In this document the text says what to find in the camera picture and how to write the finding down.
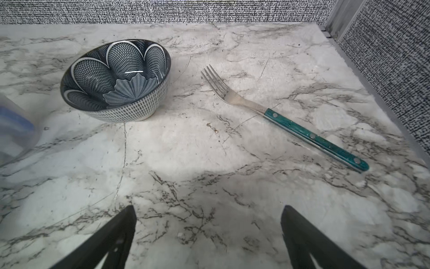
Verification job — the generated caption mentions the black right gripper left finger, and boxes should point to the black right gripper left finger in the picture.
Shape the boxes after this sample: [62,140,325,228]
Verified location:
[52,205,137,269]

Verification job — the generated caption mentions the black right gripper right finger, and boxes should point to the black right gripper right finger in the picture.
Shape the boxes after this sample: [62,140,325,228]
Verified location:
[281,205,364,269]

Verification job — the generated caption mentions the clear plastic container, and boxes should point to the clear plastic container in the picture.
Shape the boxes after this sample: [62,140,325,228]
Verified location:
[1,94,41,167]

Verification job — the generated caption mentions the green handled utensil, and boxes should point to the green handled utensil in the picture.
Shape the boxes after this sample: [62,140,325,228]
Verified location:
[201,65,370,172]

